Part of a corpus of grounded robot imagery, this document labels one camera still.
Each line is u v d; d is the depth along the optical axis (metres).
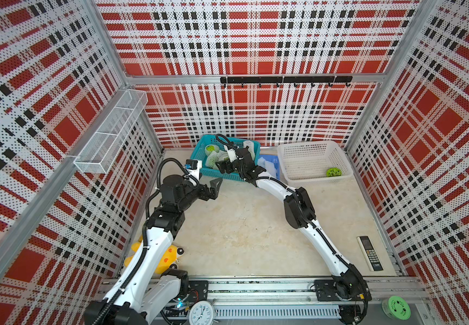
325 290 0.73
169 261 0.75
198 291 0.73
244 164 0.84
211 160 1.08
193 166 0.63
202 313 0.66
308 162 1.15
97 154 0.91
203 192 0.66
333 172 1.01
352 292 0.64
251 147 1.02
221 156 1.06
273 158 1.11
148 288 0.45
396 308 0.66
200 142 1.14
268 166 1.08
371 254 0.82
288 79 0.89
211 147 1.11
